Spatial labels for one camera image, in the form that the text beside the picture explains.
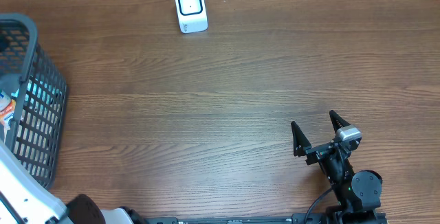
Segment grey plastic mesh basket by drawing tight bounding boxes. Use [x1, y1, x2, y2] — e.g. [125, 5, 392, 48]
[1, 13, 69, 189]

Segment white barcode scanner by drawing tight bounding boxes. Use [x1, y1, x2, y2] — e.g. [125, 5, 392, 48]
[175, 0, 208, 34]

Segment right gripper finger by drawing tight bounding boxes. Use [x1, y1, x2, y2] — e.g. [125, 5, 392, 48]
[291, 122, 311, 157]
[329, 110, 351, 133]

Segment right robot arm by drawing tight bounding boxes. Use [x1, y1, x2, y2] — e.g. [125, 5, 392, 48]
[291, 110, 388, 224]

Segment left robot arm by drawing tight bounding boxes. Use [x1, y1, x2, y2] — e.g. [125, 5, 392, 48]
[1, 143, 146, 224]

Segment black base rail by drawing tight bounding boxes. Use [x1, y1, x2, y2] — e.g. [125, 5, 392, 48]
[137, 212, 389, 224]

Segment orange snack packet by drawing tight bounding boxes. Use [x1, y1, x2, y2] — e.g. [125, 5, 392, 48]
[1, 89, 16, 131]

